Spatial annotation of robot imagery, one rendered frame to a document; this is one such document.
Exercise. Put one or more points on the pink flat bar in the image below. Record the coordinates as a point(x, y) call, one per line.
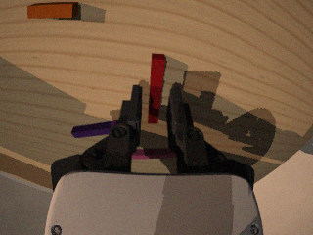
point(156, 153)

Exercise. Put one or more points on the orange rod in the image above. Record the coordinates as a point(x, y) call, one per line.
point(52, 10)

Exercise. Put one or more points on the purple rod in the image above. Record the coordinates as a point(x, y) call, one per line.
point(95, 129)

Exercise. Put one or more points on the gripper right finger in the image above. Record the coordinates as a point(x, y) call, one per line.
point(187, 142)

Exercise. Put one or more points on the red rod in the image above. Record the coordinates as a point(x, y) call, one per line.
point(157, 70)

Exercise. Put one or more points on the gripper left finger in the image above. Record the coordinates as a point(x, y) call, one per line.
point(114, 151)

